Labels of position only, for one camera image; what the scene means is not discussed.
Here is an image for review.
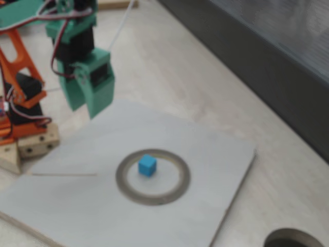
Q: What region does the white usb cable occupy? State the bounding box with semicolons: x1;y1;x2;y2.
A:
46;0;137;92

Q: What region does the grey tape ring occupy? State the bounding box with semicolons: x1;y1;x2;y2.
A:
115;148;191;206

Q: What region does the white laminated chipboard panel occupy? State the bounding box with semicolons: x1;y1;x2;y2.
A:
0;99;258;247

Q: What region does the wooden arm base mount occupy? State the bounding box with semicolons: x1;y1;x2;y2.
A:
0;123;60;173

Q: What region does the blue cube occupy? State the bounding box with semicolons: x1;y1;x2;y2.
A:
138;154;157;178

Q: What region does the light wooden plank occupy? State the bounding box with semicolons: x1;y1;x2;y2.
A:
97;0;139;11

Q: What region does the frosted glass desk partition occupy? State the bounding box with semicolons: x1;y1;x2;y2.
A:
156;0;329;165

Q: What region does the round desk cable hole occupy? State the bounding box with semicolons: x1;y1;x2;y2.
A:
263;227;326;247

